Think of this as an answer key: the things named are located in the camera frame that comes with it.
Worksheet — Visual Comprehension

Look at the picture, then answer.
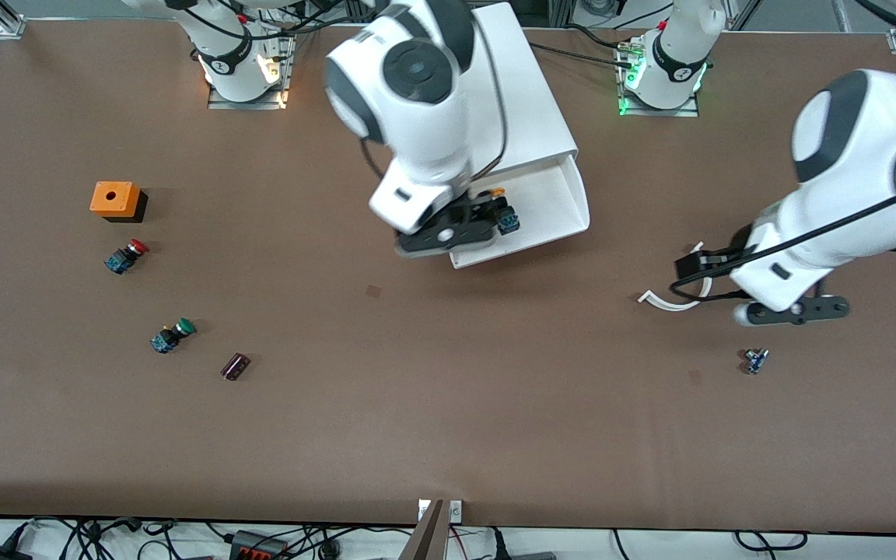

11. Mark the white curved plastic bracket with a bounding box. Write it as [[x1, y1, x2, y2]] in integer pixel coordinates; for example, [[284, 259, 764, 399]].
[[639, 241, 712, 312]]

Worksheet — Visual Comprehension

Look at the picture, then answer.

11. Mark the red push button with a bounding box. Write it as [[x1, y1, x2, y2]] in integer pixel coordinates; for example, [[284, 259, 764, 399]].
[[103, 239, 150, 275]]

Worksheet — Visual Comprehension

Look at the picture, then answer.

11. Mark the green push button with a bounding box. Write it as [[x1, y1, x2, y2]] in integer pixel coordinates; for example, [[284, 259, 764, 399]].
[[150, 317, 197, 355]]

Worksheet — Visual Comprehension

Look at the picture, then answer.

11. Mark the black cable on table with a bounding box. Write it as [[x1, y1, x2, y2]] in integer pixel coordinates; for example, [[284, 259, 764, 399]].
[[563, 23, 642, 51], [530, 42, 634, 68]]

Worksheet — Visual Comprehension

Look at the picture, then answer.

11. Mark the yellow push button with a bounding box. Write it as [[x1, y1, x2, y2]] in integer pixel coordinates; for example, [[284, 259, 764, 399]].
[[491, 186, 520, 236]]

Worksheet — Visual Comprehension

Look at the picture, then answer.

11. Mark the black red power strip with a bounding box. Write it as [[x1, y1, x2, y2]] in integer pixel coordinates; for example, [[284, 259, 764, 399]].
[[229, 530, 291, 560]]

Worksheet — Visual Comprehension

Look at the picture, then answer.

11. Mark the orange button box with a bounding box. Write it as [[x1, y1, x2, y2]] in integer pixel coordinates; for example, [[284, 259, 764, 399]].
[[90, 181, 148, 224]]

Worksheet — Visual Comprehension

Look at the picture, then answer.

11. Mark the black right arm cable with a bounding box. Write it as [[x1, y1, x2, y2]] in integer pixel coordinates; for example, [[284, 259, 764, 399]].
[[359, 0, 509, 191]]

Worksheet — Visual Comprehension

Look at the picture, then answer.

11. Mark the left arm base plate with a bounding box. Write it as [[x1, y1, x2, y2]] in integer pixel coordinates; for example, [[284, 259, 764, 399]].
[[618, 92, 700, 118]]

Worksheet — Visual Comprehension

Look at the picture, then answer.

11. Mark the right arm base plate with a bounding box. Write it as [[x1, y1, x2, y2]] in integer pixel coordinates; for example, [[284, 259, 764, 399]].
[[207, 35, 295, 110]]

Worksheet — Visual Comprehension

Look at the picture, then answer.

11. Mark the brown stand post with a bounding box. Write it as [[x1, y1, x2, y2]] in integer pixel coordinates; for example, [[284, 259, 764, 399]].
[[399, 499, 450, 560]]

